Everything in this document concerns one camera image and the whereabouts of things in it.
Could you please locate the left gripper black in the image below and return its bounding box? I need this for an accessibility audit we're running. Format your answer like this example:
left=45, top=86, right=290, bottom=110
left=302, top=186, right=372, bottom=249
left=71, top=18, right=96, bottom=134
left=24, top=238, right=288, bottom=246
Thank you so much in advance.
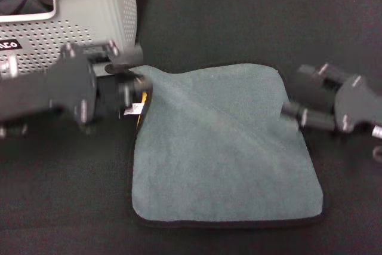
left=0, top=41, right=154, bottom=140

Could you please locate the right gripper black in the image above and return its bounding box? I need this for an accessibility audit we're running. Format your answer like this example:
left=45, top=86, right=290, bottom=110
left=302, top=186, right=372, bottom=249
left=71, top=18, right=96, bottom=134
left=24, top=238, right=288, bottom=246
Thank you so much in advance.
left=279, top=63, right=382, bottom=140

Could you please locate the grey perforated plastic storage basket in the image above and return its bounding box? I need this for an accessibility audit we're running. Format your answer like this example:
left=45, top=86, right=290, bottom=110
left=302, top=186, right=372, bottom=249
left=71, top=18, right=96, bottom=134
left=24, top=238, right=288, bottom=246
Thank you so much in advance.
left=0, top=0, right=140, bottom=75

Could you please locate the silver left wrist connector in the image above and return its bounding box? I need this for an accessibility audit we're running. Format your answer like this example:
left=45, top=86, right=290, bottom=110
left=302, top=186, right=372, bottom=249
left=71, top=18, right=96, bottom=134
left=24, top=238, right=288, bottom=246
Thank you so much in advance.
left=0, top=54, right=19, bottom=77

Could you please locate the black tablecloth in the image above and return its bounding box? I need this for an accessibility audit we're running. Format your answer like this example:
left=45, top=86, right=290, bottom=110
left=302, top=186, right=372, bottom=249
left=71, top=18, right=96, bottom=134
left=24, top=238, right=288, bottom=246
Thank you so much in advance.
left=0, top=0, right=382, bottom=255

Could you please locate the grey towel with black trim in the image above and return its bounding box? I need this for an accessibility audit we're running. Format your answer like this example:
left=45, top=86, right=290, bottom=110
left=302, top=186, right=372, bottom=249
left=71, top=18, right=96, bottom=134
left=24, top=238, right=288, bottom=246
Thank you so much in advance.
left=106, top=62, right=326, bottom=229

